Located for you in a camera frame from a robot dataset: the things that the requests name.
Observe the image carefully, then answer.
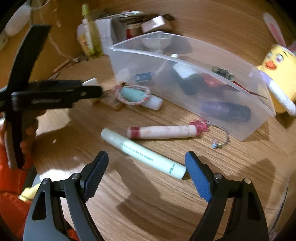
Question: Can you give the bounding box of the black barcode small box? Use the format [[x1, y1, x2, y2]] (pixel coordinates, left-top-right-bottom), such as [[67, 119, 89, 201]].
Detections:
[[134, 72, 154, 82]]

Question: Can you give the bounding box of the pale green long tube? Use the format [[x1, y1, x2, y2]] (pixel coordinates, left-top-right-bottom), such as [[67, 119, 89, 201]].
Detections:
[[100, 128, 187, 180]]

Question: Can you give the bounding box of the red foil packet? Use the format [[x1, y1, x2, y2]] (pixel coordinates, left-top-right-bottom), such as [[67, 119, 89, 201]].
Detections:
[[201, 73, 268, 99]]

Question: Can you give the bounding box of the green black keychain charm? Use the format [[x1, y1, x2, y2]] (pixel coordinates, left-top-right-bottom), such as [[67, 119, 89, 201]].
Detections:
[[211, 66, 234, 81]]

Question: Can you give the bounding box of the person left hand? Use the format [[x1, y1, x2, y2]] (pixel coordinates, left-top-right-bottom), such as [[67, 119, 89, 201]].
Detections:
[[20, 110, 46, 155]]

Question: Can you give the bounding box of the small wooden block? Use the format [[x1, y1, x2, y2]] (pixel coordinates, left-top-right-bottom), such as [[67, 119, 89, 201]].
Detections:
[[93, 90, 123, 111]]

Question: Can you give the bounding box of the yellow green spray bottle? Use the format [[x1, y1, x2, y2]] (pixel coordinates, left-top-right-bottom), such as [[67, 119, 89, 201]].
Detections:
[[82, 4, 103, 58]]

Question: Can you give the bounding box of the mint oval case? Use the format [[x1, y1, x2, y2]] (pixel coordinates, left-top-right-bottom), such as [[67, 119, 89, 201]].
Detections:
[[120, 88, 146, 102]]

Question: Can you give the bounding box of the white folded paper stack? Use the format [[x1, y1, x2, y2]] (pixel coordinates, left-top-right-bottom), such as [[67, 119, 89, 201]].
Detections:
[[76, 17, 117, 56]]

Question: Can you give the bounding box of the pink red lip tube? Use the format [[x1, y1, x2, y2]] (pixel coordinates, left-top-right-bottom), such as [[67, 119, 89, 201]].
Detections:
[[126, 126, 199, 140]]

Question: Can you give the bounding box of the red box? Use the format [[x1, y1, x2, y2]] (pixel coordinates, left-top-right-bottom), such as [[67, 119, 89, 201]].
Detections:
[[126, 23, 142, 39]]

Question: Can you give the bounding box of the white pink small box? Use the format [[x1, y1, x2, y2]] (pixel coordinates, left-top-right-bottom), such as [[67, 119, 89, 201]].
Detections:
[[141, 16, 173, 33]]

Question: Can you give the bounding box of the purple small bottle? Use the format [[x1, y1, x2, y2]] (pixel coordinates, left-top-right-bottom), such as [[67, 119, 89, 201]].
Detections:
[[200, 101, 251, 122]]

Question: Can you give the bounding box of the dark bottle white label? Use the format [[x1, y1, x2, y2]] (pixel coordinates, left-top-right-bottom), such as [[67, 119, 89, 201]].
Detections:
[[171, 63, 205, 96]]

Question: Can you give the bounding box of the clear plastic organizer bin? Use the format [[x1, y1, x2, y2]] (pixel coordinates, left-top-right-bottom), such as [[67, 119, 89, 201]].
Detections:
[[109, 32, 275, 141]]

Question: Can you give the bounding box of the yellow chick bunny plush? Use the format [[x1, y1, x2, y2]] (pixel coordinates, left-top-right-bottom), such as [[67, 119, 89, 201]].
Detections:
[[257, 13, 295, 116]]

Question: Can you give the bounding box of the pink flower charm chain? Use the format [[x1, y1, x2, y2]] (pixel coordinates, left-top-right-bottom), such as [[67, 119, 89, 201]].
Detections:
[[189, 118, 230, 149]]

